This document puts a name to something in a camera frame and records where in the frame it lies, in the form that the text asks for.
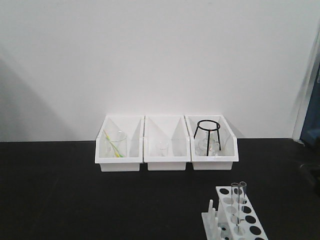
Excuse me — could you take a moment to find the clear glass test tube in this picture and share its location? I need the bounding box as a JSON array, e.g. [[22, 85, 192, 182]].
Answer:
[[238, 181, 247, 225]]

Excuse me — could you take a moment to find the white test tube rack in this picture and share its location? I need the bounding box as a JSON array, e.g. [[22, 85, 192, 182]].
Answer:
[[201, 181, 268, 240]]

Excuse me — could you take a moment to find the grey pegboard drying rack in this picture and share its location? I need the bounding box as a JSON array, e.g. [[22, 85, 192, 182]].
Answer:
[[300, 76, 320, 147]]

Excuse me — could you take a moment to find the white middle storage bin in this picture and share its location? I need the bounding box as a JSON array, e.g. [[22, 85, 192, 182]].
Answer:
[[143, 115, 191, 171]]

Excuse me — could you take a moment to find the white storage bin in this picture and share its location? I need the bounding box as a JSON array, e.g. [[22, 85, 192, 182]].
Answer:
[[95, 116, 145, 172], [185, 115, 239, 170], [143, 115, 191, 171]]

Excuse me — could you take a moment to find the small clear glass beaker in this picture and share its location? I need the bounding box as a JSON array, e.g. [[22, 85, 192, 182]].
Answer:
[[155, 141, 169, 157]]

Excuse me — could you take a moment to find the white left storage bin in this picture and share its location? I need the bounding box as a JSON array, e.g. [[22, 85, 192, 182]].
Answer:
[[95, 116, 145, 172]]

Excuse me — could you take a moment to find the large clear glass beaker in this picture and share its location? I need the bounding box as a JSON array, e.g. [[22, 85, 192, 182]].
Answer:
[[105, 130, 127, 158]]

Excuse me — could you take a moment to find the yellow green stirring rod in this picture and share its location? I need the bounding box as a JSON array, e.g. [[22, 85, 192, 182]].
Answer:
[[103, 129, 123, 158]]

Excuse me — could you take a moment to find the clear glass flask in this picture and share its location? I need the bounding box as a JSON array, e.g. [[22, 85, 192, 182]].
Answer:
[[195, 138, 220, 157]]

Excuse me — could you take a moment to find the white right storage bin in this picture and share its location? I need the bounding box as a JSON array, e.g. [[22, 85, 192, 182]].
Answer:
[[185, 115, 239, 170]]

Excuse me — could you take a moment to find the black wire tripod stand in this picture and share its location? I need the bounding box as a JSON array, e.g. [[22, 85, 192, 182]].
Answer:
[[193, 119, 222, 151]]

